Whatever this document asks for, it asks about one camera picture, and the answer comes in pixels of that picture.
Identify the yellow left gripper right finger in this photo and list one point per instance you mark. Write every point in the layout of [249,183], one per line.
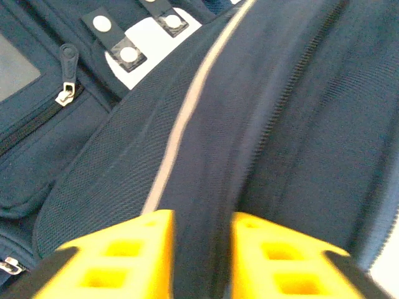
[280,268]

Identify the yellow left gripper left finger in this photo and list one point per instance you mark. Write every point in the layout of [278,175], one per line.
[124,258]

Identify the navy blue backpack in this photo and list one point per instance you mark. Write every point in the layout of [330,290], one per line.
[249,124]

